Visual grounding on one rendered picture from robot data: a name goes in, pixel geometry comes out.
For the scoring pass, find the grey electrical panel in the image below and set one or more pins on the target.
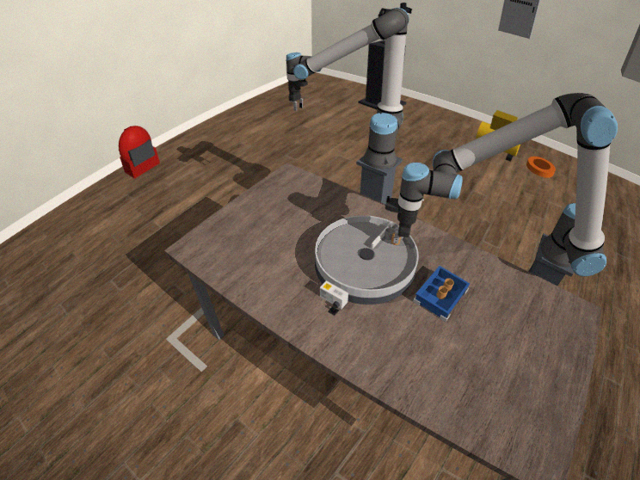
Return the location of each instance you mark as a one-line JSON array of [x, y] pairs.
[[520, 17]]

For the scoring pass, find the grey wall cabinet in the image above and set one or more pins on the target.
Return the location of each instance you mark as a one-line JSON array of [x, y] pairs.
[[632, 55]]

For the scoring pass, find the white control box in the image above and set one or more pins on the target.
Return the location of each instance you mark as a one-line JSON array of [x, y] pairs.
[[332, 291]]

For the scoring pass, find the yellow cart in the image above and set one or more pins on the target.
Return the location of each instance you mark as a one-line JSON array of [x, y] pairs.
[[502, 119]]

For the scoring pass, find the red welding helmet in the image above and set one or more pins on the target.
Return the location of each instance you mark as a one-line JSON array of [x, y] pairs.
[[137, 152]]

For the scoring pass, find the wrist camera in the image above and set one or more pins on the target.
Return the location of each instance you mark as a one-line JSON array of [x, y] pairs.
[[392, 202]]

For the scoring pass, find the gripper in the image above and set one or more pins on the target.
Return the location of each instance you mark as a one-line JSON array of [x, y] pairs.
[[406, 222], [296, 90]]

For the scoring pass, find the wooden table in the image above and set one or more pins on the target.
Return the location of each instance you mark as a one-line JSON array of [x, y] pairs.
[[450, 375]]

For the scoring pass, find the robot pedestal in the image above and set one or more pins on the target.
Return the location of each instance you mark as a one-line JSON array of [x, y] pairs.
[[372, 182], [547, 270]]

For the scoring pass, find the black cabinet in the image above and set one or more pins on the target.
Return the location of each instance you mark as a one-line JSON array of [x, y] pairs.
[[375, 75]]

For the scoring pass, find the blue crate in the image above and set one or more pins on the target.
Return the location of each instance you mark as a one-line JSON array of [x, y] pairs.
[[426, 297]]

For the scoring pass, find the grey turntable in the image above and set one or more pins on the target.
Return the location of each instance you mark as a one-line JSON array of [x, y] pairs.
[[350, 270]]

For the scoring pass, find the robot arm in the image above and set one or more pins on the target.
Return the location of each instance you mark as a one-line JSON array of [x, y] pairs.
[[392, 75], [500, 142]]

